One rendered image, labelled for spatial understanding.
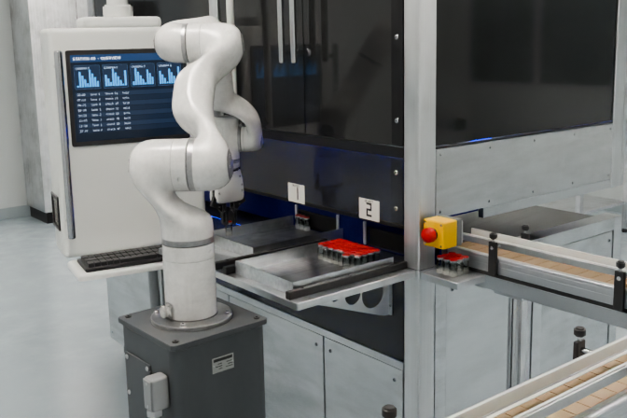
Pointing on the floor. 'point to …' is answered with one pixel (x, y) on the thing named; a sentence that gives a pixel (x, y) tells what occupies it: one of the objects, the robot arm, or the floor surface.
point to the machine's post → (419, 175)
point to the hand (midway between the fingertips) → (228, 217)
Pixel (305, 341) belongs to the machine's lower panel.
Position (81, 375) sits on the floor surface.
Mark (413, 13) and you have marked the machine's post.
